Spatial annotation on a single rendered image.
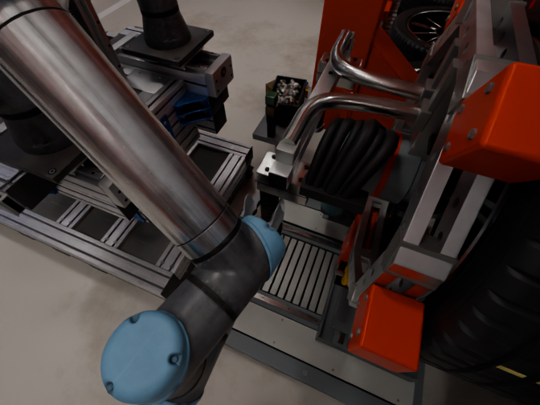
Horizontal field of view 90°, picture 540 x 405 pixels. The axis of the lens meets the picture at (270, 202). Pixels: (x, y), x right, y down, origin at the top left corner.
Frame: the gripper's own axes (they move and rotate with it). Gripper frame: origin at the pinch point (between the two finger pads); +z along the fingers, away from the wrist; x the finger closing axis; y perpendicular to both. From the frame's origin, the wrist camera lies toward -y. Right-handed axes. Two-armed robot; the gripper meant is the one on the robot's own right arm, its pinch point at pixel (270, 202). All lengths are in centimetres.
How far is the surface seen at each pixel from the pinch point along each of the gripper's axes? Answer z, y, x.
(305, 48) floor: 217, -83, 56
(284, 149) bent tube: -1.7, 17.3, -3.0
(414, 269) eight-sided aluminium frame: -10.2, 13.1, -23.0
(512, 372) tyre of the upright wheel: -15.7, 8.1, -36.4
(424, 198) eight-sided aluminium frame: -4.3, 19.0, -21.0
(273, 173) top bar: -4.2, 14.8, -2.4
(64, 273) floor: -26, -83, 97
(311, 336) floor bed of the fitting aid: -7, -75, -21
